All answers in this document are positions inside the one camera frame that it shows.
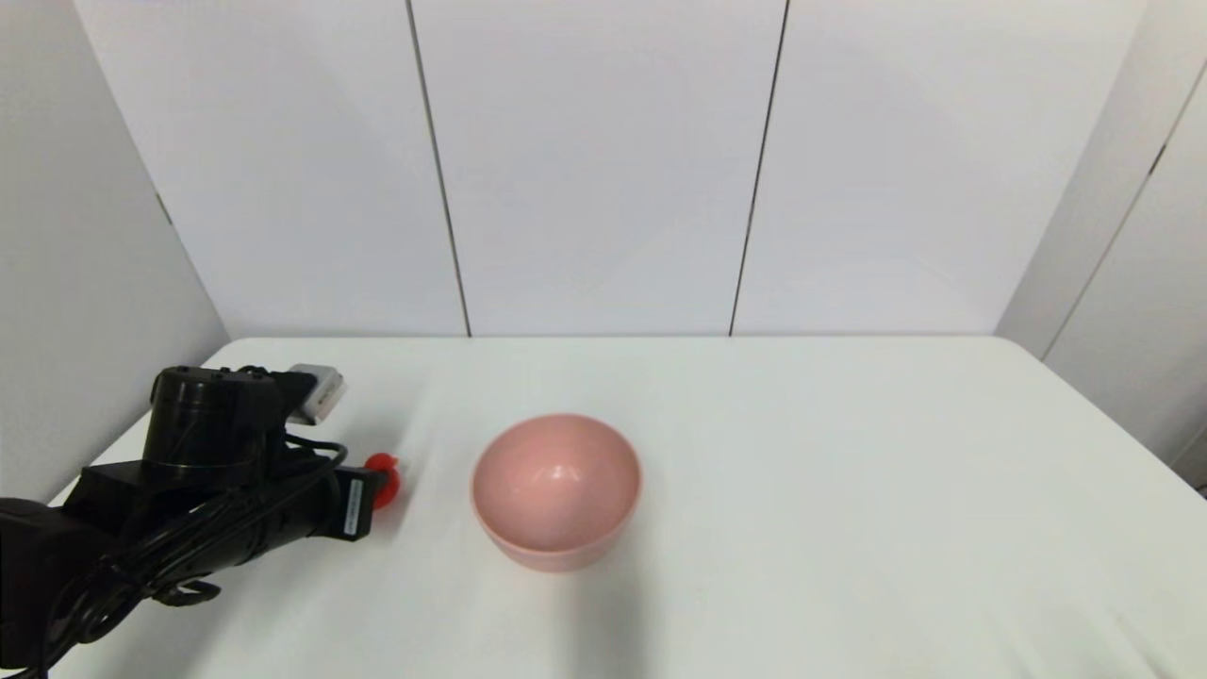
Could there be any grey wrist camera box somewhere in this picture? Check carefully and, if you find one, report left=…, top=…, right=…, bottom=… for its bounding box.
left=287, top=363, right=347, bottom=424

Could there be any red rubber duck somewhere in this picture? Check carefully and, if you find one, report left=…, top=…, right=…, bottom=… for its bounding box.
left=363, top=453, right=403, bottom=511

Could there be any pink bowl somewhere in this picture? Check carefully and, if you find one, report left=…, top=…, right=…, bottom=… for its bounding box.
left=471, top=413, right=645, bottom=573

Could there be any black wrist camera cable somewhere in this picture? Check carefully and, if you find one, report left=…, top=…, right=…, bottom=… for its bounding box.
left=14, top=429, right=352, bottom=678

